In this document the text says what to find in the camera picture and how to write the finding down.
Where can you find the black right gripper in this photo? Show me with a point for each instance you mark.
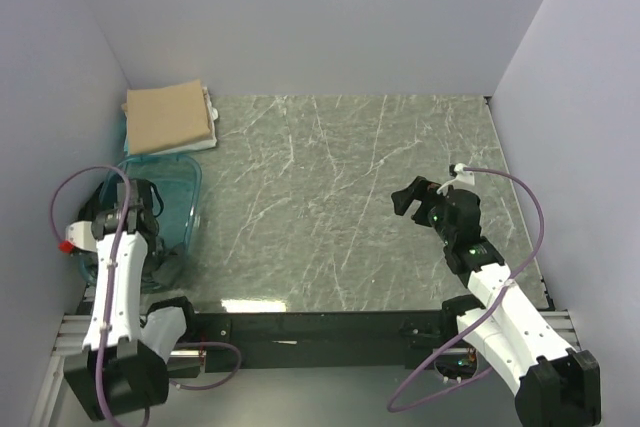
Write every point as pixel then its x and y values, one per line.
pixel 422 189

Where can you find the dark grey t-shirt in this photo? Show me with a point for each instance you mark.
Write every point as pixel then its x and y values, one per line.
pixel 170 268

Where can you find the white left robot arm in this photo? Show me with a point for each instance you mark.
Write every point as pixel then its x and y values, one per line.
pixel 122 364

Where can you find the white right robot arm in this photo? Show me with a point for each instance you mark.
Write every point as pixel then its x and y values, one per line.
pixel 553 384

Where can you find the black t-shirt in bin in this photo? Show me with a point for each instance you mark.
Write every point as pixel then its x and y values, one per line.
pixel 93 205

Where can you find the clear blue plastic bin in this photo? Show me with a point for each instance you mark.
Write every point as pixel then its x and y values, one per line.
pixel 178 179

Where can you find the folded tan t-shirt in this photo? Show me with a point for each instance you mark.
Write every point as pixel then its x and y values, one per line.
pixel 166 117

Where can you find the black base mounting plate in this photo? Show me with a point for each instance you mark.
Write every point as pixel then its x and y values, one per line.
pixel 275 340

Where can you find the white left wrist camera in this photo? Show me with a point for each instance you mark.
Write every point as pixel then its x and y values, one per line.
pixel 78 236

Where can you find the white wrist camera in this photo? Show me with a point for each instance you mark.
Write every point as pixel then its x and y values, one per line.
pixel 78 236
pixel 461 178

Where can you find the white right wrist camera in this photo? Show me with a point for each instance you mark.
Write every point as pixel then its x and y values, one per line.
pixel 461 178

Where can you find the aluminium extrusion rail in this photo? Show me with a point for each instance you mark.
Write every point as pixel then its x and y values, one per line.
pixel 71 334

